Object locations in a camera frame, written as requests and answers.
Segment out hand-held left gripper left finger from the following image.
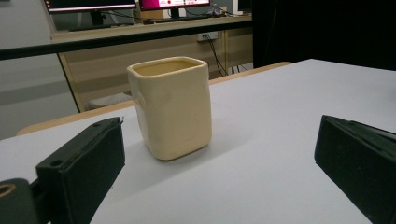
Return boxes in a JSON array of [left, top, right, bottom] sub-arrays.
[[35, 116, 126, 224]]

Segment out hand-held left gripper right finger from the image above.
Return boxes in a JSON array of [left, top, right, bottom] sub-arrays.
[[314, 115, 396, 224]]

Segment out cream square ceramic cup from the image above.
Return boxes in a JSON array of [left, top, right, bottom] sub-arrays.
[[126, 56, 213, 161]]

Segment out chair base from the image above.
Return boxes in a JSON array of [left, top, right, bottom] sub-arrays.
[[87, 91, 135, 110]]

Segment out light wooden office desk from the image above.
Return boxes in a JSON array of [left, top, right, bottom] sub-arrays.
[[50, 15, 254, 113]]

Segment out black curtain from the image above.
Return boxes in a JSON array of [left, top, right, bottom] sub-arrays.
[[251, 0, 396, 71]]

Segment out white partition panel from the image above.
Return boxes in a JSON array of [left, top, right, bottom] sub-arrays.
[[0, 0, 78, 94]]

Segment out black computer monitor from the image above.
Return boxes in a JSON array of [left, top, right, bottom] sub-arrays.
[[43, 0, 138, 26]]

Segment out black keyboard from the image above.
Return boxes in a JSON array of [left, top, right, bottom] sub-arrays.
[[143, 16, 214, 25]]

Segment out monitor with pink screen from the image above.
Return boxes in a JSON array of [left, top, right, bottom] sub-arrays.
[[138, 0, 211, 19]]

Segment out black horizontal frame bar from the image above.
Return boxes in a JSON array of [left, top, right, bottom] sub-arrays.
[[0, 20, 254, 62]]

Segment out black hanging cables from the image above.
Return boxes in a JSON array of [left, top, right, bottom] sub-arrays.
[[203, 35, 250, 77]]

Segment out white wall socket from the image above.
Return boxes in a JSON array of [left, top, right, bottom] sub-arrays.
[[196, 31, 219, 43]]

